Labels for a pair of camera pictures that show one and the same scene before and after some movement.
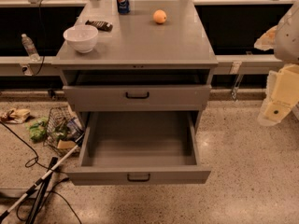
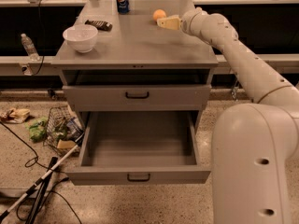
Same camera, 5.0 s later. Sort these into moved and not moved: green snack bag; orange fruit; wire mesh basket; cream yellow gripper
Moved: cream yellow gripper
Not moved: orange fruit; wire mesh basket; green snack bag
